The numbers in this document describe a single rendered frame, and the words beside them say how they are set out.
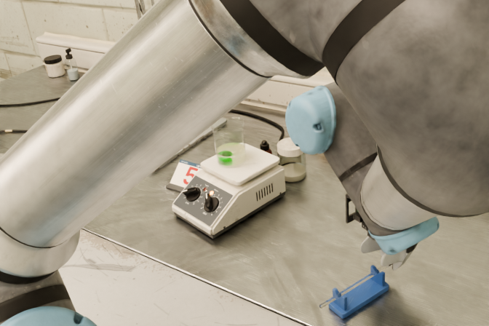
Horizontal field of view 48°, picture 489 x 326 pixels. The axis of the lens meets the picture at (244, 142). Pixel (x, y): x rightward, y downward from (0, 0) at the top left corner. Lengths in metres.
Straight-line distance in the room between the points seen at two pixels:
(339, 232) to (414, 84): 0.79
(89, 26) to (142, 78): 1.67
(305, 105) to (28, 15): 1.75
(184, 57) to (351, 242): 0.73
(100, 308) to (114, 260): 0.12
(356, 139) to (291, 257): 0.38
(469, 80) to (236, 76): 0.14
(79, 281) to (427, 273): 0.59
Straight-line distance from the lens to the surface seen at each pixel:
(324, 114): 0.64
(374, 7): 0.26
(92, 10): 1.98
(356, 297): 0.90
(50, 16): 2.17
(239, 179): 1.04
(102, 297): 0.98
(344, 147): 0.65
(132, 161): 0.38
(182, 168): 1.23
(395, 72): 0.26
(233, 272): 0.97
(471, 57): 0.26
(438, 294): 0.93
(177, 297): 0.94
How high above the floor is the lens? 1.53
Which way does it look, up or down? 27 degrees down
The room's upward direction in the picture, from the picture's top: 6 degrees counter-clockwise
